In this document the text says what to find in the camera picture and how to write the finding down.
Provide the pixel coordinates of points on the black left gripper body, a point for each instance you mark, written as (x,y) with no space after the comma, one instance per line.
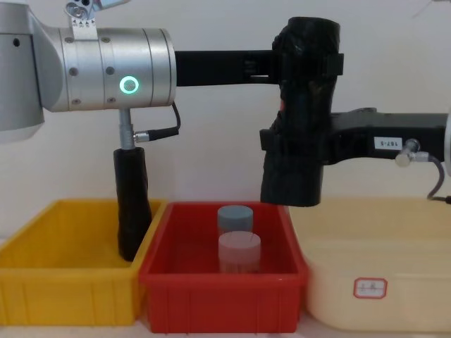
(218,68)

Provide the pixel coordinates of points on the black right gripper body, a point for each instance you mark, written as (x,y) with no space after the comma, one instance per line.
(356,137)

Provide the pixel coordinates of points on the black wrapped right gripper finger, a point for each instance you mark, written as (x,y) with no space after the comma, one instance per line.
(296,165)

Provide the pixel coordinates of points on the black wrapped left gripper finger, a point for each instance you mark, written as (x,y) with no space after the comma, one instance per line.
(306,63)

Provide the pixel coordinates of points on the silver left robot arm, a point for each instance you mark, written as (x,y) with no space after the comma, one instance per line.
(84,67)

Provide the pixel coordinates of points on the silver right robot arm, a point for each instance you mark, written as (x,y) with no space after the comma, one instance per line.
(448,144)

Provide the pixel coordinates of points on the clear jar with grey lid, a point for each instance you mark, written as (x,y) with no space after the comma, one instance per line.
(235,215)

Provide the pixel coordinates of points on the clear jar with pink lid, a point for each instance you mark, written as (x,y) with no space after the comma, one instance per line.
(239,250)

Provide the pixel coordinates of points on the cream plastic bin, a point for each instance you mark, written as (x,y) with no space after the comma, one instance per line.
(380,246)

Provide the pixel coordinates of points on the white label with red border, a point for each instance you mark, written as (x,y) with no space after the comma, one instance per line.
(370,287)

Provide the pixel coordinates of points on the red plastic bin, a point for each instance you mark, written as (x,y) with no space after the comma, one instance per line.
(218,299)

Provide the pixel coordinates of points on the black wrapped rod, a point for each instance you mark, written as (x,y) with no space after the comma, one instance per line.
(132,197)

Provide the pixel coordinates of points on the yellow plastic bin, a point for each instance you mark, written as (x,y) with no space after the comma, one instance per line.
(63,292)

